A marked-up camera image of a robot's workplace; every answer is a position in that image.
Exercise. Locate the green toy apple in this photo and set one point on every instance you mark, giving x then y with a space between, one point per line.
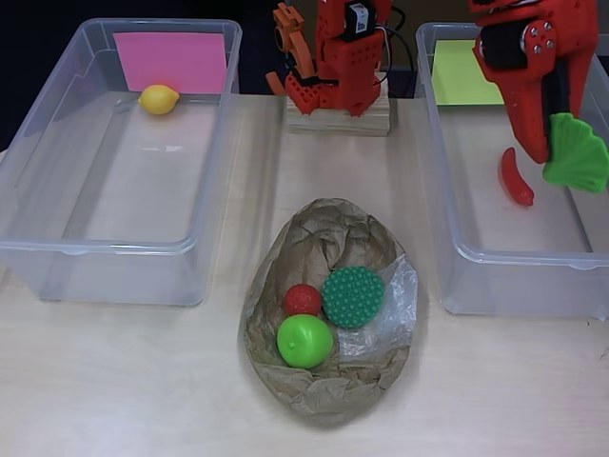
304 340

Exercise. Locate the wooden base block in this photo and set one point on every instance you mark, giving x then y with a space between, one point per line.
380 119

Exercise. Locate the orange table clamp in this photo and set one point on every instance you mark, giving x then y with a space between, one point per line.
288 19

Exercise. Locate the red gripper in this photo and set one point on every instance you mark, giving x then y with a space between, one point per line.
522 81

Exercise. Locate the crumpled brown paper bag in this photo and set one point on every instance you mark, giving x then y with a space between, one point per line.
333 395

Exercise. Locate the yellow toy lemon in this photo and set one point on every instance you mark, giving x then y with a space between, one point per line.
158 99

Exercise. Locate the red toy chili pepper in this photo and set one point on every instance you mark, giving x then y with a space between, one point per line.
514 183

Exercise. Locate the yellow paper note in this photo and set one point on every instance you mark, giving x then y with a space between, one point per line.
452 81

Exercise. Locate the clear plastic bin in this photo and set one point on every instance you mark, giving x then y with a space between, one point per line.
514 228
143 190

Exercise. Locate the red toy strawberry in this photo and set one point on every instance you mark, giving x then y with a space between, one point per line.
302 299

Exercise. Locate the light green toy lettuce leaf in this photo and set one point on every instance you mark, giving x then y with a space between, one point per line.
575 152

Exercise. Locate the dark green bumpy toy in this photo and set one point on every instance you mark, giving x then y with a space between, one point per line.
354 297

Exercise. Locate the red robot arm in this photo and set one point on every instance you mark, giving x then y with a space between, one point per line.
342 62

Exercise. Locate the pink paper note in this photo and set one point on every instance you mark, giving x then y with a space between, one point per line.
171 59

